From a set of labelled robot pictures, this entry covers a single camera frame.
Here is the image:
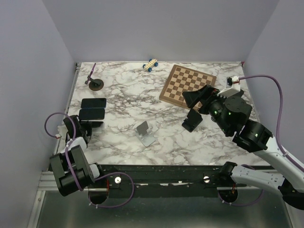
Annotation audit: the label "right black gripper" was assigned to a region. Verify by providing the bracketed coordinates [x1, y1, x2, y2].
[182, 83, 232, 135]

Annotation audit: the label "blue smartphone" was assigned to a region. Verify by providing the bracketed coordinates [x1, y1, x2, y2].
[81, 98, 106, 109]

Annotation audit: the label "purple smartphone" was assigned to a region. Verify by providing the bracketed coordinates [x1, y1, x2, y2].
[85, 63, 96, 85]

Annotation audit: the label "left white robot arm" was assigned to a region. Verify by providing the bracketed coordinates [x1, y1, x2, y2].
[50, 115, 105, 196]

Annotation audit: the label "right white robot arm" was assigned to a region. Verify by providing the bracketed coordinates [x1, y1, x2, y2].
[182, 85, 304, 210]

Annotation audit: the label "black phone stand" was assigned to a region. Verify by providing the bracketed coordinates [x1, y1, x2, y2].
[182, 109, 203, 133]

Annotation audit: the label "round base phone stand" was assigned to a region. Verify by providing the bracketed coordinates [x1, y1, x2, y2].
[89, 79, 104, 91]

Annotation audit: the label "silver phone stand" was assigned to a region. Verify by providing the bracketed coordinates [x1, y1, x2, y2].
[135, 121, 155, 147]

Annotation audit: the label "wooden chessboard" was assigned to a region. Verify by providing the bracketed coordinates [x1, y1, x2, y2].
[159, 65, 217, 108]

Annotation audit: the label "toy car blue wheels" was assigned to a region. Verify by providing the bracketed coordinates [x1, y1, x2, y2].
[142, 58, 158, 72]

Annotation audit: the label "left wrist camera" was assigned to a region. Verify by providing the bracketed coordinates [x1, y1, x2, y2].
[55, 125, 68, 139]

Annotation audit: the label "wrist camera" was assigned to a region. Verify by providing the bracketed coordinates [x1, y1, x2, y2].
[217, 76, 244, 98]
[55, 125, 68, 139]

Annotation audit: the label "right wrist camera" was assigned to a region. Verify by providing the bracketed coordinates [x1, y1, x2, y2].
[217, 76, 244, 98]

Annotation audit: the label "black mounting rail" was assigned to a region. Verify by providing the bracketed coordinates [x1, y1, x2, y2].
[90, 163, 247, 200]

